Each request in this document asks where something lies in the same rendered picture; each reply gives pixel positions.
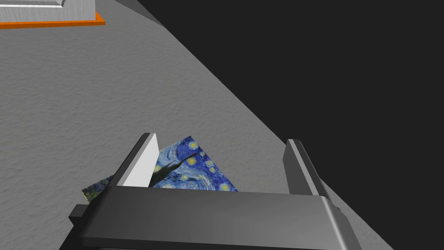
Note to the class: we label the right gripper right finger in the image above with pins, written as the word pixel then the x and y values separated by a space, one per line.
pixel 301 170

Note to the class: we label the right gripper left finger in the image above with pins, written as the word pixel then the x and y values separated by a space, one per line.
pixel 140 166

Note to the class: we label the blue starry night painting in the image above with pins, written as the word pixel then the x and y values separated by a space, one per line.
pixel 194 170

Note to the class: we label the grey cabinet with orange base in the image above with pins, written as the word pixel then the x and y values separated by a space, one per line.
pixel 45 14

